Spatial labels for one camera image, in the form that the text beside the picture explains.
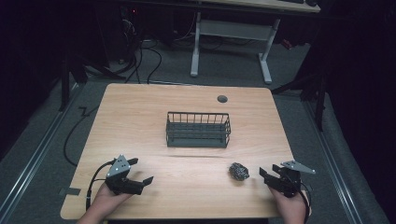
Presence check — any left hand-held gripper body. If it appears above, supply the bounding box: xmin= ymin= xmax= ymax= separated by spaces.
xmin=105 ymin=154 xmax=145 ymax=196

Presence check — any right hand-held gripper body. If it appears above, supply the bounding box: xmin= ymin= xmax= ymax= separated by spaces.
xmin=266 ymin=160 xmax=317 ymax=199

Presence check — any steel wool scourer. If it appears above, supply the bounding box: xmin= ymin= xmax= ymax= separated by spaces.
xmin=228 ymin=161 xmax=251 ymax=182

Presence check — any black wire basket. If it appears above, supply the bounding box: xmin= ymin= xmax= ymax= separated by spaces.
xmin=165 ymin=111 xmax=232 ymax=148

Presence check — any person's left hand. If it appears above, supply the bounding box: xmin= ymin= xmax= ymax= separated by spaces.
xmin=92 ymin=182 xmax=134 ymax=214

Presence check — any person's right hand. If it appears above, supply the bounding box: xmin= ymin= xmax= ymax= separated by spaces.
xmin=268 ymin=186 xmax=312 ymax=219

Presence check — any grey floor tape piece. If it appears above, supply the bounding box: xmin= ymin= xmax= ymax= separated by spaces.
xmin=58 ymin=187 xmax=82 ymax=197

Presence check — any black metal stand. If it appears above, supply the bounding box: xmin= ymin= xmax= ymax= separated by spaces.
xmin=58 ymin=46 xmax=127 ymax=113
xmin=271 ymin=69 xmax=329 ymax=133

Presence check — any black computer tower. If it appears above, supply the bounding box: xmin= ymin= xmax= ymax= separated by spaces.
xmin=119 ymin=4 xmax=142 ymax=63

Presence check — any white-framed wooden desk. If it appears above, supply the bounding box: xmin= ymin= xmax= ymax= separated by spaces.
xmin=189 ymin=0 xmax=322 ymax=85

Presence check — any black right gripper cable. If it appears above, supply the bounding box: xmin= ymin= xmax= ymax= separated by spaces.
xmin=298 ymin=181 xmax=313 ymax=224

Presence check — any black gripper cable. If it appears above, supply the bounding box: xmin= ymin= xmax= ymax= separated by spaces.
xmin=85 ymin=160 xmax=117 ymax=212
xmin=298 ymin=181 xmax=313 ymax=224

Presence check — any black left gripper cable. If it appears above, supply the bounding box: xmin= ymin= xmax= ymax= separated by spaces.
xmin=85 ymin=160 xmax=117 ymax=212

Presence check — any metal floor rail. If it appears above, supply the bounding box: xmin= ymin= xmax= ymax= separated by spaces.
xmin=303 ymin=99 xmax=364 ymax=224
xmin=0 ymin=83 xmax=82 ymax=216

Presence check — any black floor cable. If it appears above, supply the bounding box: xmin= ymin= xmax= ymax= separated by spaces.
xmin=63 ymin=105 xmax=101 ymax=168

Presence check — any bundle of black cables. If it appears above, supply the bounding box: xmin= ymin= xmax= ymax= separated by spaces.
xmin=120 ymin=18 xmax=163 ymax=85

